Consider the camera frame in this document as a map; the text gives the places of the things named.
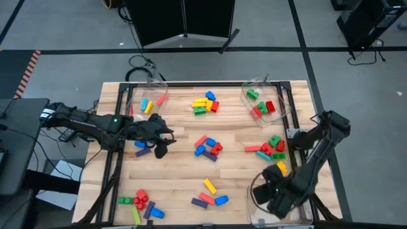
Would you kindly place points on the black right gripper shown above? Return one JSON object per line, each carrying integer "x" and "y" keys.
{"x": 284, "y": 200}

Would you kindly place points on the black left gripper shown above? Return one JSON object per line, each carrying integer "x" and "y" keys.
{"x": 146, "y": 128}

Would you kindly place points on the blue toy block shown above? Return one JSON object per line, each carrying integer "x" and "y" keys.
{"x": 200, "y": 150}
{"x": 157, "y": 213}
{"x": 221, "y": 200}
{"x": 140, "y": 144}
{"x": 210, "y": 95}
{"x": 211, "y": 142}

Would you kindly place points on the yellow long bar block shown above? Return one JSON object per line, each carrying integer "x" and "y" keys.
{"x": 149, "y": 107}
{"x": 201, "y": 100}
{"x": 199, "y": 104}
{"x": 210, "y": 186}

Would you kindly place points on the teal long bar block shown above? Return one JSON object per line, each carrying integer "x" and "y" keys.
{"x": 264, "y": 156}
{"x": 144, "y": 104}

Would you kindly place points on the purple long bar block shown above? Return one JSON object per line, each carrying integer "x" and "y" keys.
{"x": 210, "y": 156}
{"x": 149, "y": 210}
{"x": 199, "y": 203}
{"x": 143, "y": 152}

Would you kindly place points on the red toy block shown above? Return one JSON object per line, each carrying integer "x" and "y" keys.
{"x": 217, "y": 149}
{"x": 266, "y": 149}
{"x": 280, "y": 146}
{"x": 142, "y": 194}
{"x": 270, "y": 107}
{"x": 215, "y": 107}
{"x": 256, "y": 112}
{"x": 140, "y": 205}

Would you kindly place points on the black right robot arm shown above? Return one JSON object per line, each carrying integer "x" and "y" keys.
{"x": 318, "y": 168}

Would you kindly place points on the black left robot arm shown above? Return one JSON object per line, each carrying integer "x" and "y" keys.
{"x": 89, "y": 122}

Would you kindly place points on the yellow toy block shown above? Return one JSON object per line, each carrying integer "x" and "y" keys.
{"x": 282, "y": 168}
{"x": 209, "y": 106}

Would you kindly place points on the clear plastic bin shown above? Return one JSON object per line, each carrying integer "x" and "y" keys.
{"x": 140, "y": 92}
{"x": 276, "y": 121}
{"x": 251, "y": 210}

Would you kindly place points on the lime long bar block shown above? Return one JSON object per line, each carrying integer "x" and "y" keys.
{"x": 136, "y": 216}

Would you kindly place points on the black power adapter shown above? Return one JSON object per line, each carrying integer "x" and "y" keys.
{"x": 66, "y": 135}

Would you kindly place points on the black divider foot bar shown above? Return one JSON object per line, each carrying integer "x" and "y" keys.
{"x": 229, "y": 40}

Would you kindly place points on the black room divider panel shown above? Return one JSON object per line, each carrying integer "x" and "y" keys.
{"x": 210, "y": 16}
{"x": 155, "y": 19}

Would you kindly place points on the black side desk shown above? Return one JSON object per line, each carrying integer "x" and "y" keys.
{"x": 19, "y": 143}

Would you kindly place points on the black mat with striped edge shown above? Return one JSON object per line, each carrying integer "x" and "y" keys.
{"x": 12, "y": 73}

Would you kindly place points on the black equipment cabinet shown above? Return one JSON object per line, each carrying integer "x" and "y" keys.
{"x": 365, "y": 22}

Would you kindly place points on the black aluminium table frame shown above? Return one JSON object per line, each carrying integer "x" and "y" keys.
{"x": 284, "y": 85}

